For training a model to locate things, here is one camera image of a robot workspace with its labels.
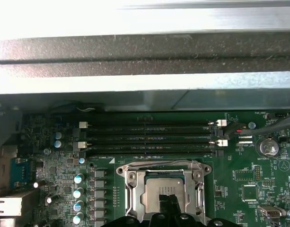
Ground RAM slot white latches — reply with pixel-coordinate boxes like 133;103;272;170
77;139;228;149
79;119;228;130

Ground metal socket cover frame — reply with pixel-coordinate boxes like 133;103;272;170
125;168;206;222

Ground round coin battery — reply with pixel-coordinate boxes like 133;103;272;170
256;136;280;158

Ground internal USB port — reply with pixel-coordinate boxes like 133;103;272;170
257;204;287;219

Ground green motherboard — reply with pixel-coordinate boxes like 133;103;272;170
19;111;290;227

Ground silver square CPU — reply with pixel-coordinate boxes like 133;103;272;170
141;176;192;213

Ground black cable white tie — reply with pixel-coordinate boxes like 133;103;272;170
49;100;105;113

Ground silver rear port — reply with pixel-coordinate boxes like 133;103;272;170
0;189;40;219

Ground black PC case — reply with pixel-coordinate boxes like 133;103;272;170
0;33;290;227

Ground RAM slot black latches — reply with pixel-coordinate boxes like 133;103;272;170
73;148;225;157
73;129;225;139

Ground wire locking lever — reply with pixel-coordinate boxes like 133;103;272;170
125;159;200;170

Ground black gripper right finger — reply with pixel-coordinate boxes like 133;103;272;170
169;193;232;227

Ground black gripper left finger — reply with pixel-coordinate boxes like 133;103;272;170
104;193;173;227

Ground thick black fan cable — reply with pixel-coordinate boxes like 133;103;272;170
224;113;290;140

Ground blue rear port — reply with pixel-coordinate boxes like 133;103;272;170
9;157;38;191

